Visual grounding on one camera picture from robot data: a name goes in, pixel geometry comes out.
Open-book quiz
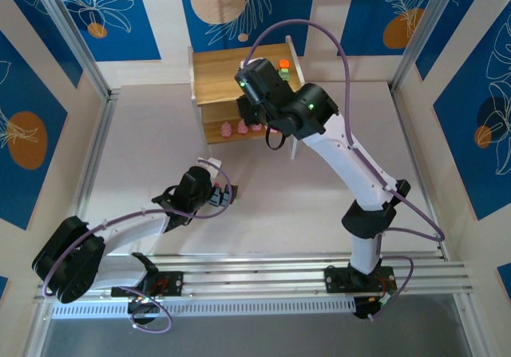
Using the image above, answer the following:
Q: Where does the wooden two-tier shelf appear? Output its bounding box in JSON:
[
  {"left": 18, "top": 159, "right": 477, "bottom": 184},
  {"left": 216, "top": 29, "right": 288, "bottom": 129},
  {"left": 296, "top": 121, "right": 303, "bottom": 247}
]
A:
[{"left": 187, "top": 35, "right": 304, "bottom": 173}]

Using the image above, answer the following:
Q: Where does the black controller board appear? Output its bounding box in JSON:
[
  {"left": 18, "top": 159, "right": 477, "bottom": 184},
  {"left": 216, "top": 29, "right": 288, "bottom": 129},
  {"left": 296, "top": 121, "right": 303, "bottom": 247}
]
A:
[
  {"left": 126, "top": 295, "right": 163, "bottom": 327},
  {"left": 353, "top": 292, "right": 396, "bottom": 321}
]

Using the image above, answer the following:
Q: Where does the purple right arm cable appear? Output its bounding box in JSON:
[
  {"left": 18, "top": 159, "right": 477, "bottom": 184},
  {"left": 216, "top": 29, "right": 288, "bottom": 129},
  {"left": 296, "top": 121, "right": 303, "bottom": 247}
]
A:
[{"left": 244, "top": 19, "right": 446, "bottom": 314}]

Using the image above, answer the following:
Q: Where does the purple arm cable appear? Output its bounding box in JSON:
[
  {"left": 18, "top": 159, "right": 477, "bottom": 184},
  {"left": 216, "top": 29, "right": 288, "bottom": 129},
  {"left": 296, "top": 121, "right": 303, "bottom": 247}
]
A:
[
  {"left": 42, "top": 157, "right": 233, "bottom": 334},
  {"left": 244, "top": 19, "right": 446, "bottom": 314}
]

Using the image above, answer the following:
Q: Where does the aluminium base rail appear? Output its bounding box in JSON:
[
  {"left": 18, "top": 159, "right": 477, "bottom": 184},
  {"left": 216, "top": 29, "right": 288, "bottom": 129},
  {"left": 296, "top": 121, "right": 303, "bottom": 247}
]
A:
[{"left": 34, "top": 252, "right": 476, "bottom": 299}]

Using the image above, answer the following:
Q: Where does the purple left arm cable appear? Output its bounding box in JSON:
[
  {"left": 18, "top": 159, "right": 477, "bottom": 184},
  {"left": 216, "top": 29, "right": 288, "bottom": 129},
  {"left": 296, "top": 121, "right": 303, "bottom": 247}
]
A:
[{"left": 42, "top": 157, "right": 233, "bottom": 334}]

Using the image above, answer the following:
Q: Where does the aluminium side rail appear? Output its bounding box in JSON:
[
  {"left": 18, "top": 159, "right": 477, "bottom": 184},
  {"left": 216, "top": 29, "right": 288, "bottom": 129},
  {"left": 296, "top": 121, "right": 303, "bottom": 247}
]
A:
[
  {"left": 59, "top": 89, "right": 123, "bottom": 270},
  {"left": 389, "top": 83, "right": 450, "bottom": 260}
]

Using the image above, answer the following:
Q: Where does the white slotted cable duct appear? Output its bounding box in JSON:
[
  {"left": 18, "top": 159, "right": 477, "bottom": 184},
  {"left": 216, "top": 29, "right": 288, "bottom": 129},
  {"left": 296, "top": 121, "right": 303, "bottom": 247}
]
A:
[{"left": 51, "top": 297, "right": 356, "bottom": 319}]

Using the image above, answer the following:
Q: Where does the aluminium frame post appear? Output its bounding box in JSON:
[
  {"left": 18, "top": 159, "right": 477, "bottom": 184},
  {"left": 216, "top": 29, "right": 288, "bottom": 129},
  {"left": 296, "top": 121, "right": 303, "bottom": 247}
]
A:
[
  {"left": 30, "top": 0, "right": 121, "bottom": 102},
  {"left": 389, "top": 0, "right": 468, "bottom": 94}
]

